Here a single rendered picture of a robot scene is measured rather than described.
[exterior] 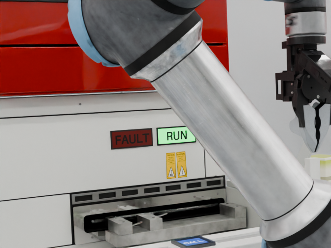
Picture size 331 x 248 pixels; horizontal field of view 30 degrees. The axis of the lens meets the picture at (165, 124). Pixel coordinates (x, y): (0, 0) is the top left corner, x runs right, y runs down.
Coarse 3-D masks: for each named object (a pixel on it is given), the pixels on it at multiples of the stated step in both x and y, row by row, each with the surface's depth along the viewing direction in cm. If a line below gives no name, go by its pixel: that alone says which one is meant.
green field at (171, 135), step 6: (162, 132) 164; (168, 132) 165; (174, 132) 166; (180, 132) 167; (186, 132) 167; (162, 138) 164; (168, 138) 165; (174, 138) 166; (180, 138) 167; (186, 138) 167; (192, 138) 168
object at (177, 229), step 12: (204, 216) 166; (216, 216) 165; (228, 216) 164; (132, 228) 154; (144, 228) 154; (168, 228) 153; (180, 228) 154; (192, 228) 156; (204, 228) 157; (216, 228) 159; (228, 228) 160; (108, 240) 152; (120, 240) 147; (132, 240) 149; (144, 240) 150; (156, 240) 151
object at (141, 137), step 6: (114, 132) 158; (120, 132) 159; (126, 132) 160; (132, 132) 161; (138, 132) 161; (144, 132) 162; (150, 132) 163; (114, 138) 158; (120, 138) 159; (126, 138) 160; (132, 138) 161; (138, 138) 161; (144, 138) 162; (150, 138) 163; (114, 144) 158; (120, 144) 159; (126, 144) 160; (132, 144) 161; (138, 144) 161; (144, 144) 162; (150, 144) 163
